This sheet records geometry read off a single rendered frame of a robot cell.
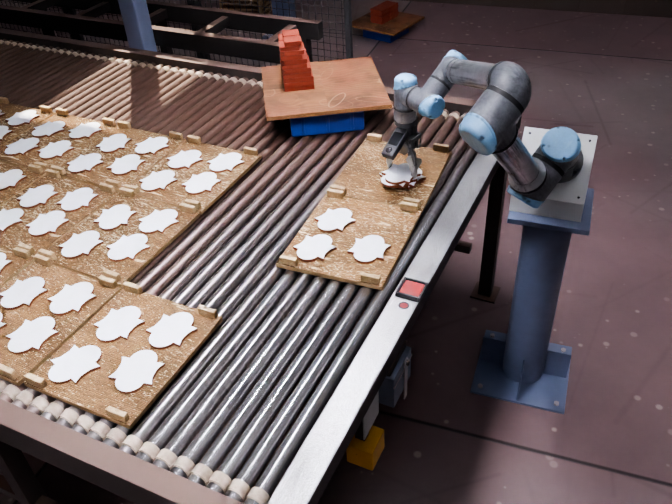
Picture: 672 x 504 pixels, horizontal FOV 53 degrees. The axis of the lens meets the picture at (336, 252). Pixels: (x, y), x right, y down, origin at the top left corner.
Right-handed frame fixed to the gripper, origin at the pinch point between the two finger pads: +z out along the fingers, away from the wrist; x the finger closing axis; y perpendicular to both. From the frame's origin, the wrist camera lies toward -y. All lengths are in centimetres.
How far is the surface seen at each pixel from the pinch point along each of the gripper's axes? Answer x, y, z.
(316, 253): -2.2, -49.3, 3.1
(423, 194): -10.4, -1.3, 4.3
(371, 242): -12.8, -35.0, 3.1
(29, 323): 44, -121, 3
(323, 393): -38, -89, 6
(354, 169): 19.6, -1.5, 4.3
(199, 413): -17, -112, 6
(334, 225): 2.5, -34.6, 3.1
